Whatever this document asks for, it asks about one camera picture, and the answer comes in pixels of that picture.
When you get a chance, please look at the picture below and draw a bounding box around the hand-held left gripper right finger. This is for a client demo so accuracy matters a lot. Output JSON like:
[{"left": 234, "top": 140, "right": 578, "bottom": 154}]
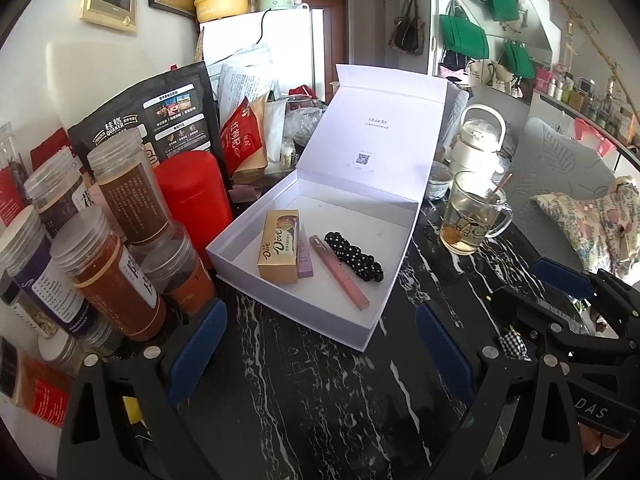
[{"left": 415, "top": 302, "right": 588, "bottom": 480}]

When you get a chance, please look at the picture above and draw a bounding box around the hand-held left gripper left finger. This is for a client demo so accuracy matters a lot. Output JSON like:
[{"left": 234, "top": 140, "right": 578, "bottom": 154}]
[{"left": 57, "top": 299, "right": 228, "bottom": 480}]

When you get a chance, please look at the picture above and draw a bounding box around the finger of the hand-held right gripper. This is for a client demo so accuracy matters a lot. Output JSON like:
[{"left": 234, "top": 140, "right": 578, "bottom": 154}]
[
  {"left": 532, "top": 259, "right": 640, "bottom": 341},
  {"left": 492, "top": 290, "right": 631, "bottom": 361}
]

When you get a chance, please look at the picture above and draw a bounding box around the checkered scrunchie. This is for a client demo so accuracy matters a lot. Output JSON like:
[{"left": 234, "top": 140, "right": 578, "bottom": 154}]
[{"left": 497, "top": 327, "right": 532, "bottom": 361}]

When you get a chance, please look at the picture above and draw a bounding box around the gold chocolate box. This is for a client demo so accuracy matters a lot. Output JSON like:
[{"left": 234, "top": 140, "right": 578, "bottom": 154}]
[{"left": 257, "top": 210, "right": 301, "bottom": 284}]

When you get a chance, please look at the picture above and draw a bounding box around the polka dot scrunchie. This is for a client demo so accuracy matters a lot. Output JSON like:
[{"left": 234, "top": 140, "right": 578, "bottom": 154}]
[{"left": 324, "top": 230, "right": 385, "bottom": 283}]

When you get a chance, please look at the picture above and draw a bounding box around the pink lip gloss tube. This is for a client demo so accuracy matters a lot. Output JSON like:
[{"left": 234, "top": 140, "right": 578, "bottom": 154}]
[{"left": 308, "top": 234, "right": 371, "bottom": 311}]

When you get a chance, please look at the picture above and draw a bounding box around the purple cardboard box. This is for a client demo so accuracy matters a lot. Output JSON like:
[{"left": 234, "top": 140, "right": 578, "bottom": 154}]
[{"left": 296, "top": 223, "right": 316, "bottom": 279}]

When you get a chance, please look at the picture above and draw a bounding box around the white gift box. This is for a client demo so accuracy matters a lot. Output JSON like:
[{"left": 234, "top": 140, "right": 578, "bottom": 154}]
[{"left": 205, "top": 63, "right": 448, "bottom": 352}]

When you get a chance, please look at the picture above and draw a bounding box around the person's right hand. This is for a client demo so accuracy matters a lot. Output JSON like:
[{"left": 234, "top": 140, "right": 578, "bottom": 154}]
[{"left": 577, "top": 422, "right": 631, "bottom": 453}]

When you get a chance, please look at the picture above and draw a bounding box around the floral pillow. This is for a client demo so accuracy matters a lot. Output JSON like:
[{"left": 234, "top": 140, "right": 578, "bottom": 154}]
[{"left": 530, "top": 176, "right": 640, "bottom": 281}]

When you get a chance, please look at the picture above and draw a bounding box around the small orange powder jar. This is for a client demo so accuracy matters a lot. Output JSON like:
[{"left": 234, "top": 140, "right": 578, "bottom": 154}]
[{"left": 142, "top": 237, "right": 216, "bottom": 316}]

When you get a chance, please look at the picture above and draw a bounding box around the large orange powder jar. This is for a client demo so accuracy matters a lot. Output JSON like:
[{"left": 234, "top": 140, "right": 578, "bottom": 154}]
[{"left": 50, "top": 207, "right": 167, "bottom": 342}]

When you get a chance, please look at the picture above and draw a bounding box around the glass mug with tea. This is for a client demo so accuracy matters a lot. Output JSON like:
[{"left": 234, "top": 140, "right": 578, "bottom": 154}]
[{"left": 440, "top": 171, "right": 514, "bottom": 256}]

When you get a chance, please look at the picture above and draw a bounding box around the metal spoon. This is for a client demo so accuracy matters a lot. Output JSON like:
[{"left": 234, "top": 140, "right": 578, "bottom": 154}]
[{"left": 452, "top": 174, "right": 512, "bottom": 248}]

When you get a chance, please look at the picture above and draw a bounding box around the grey leaf pattern chair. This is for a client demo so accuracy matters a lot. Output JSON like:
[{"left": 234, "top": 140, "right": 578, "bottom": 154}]
[{"left": 510, "top": 117, "right": 640, "bottom": 261}]

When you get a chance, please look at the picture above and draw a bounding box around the red canister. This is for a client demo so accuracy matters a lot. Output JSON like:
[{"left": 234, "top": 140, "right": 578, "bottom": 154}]
[{"left": 152, "top": 150, "right": 235, "bottom": 273}]

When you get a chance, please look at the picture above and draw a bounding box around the white water bottle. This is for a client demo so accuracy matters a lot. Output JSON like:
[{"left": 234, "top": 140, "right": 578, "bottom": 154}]
[{"left": 450, "top": 104, "right": 507, "bottom": 176}]

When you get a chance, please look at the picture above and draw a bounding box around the blue label jar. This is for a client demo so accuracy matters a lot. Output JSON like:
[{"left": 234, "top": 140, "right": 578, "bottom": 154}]
[{"left": 0, "top": 205, "right": 101, "bottom": 336}]

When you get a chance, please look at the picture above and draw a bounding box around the shelf of bottles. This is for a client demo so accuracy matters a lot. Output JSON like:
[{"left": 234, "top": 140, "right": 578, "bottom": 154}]
[{"left": 532, "top": 62, "right": 640, "bottom": 146}]

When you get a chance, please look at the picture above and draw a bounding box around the dark purple contents jar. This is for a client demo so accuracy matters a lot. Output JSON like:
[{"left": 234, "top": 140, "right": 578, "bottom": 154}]
[{"left": 24, "top": 147, "right": 98, "bottom": 238}]

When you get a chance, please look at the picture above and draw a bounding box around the red snack packet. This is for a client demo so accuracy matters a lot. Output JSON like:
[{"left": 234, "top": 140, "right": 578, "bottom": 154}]
[{"left": 220, "top": 97, "right": 266, "bottom": 183}]

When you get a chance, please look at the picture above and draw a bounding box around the small green tote bag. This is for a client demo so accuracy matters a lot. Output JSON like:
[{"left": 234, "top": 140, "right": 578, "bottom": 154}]
[{"left": 501, "top": 41, "right": 536, "bottom": 79}]

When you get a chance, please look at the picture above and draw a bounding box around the black oatmeal bag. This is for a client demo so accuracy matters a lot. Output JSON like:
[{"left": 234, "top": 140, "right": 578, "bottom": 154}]
[{"left": 67, "top": 61, "right": 223, "bottom": 196}]

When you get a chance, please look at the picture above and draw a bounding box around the glass jar with red contents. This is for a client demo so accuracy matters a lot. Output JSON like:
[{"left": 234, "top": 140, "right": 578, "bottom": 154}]
[{"left": 0, "top": 122, "right": 31, "bottom": 226}]

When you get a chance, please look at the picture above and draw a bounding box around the wide green tote bag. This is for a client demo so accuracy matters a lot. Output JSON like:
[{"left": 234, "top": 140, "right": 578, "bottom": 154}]
[{"left": 439, "top": 14, "right": 491, "bottom": 60}]

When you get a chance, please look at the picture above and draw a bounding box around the pile of paper bags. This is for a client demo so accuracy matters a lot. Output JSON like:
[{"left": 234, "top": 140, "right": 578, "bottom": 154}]
[{"left": 217, "top": 42, "right": 281, "bottom": 126}]

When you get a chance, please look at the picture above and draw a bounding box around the brown hanging bag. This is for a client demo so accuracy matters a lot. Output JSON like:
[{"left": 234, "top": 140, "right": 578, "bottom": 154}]
[{"left": 392, "top": 0, "right": 427, "bottom": 56}]

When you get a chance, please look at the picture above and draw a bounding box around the white refrigerator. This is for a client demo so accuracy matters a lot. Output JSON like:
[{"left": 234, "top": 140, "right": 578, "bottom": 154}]
[{"left": 198, "top": 4, "right": 326, "bottom": 101}]

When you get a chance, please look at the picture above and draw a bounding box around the brown door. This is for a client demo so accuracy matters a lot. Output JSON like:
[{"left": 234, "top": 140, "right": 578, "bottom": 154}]
[{"left": 300, "top": 0, "right": 348, "bottom": 93}]

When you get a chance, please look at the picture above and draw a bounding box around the black power cable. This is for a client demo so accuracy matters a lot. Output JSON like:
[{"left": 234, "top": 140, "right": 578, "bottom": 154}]
[{"left": 255, "top": 4, "right": 311, "bottom": 46}]

